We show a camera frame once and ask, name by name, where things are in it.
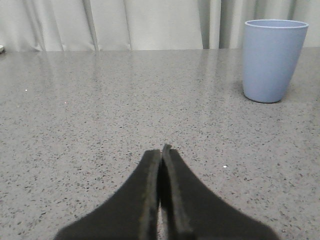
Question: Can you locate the blue plastic cup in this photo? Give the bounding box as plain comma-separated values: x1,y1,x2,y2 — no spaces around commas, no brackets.
242,19,309,103

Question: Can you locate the grey curtain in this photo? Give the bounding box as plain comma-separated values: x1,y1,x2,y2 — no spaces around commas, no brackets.
0,0,320,52

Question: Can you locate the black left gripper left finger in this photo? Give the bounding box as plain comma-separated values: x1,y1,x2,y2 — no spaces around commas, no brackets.
55,149,161,240

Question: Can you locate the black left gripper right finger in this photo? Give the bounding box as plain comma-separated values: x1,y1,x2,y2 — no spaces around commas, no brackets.
159,144,279,240

